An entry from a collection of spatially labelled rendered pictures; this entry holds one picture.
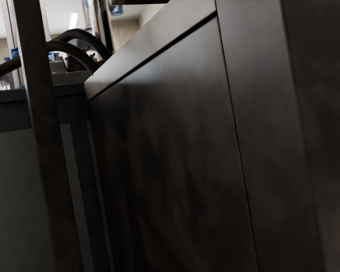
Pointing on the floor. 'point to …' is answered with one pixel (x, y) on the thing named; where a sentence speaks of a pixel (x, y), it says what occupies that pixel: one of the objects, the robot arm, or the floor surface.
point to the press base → (174, 163)
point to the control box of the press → (47, 135)
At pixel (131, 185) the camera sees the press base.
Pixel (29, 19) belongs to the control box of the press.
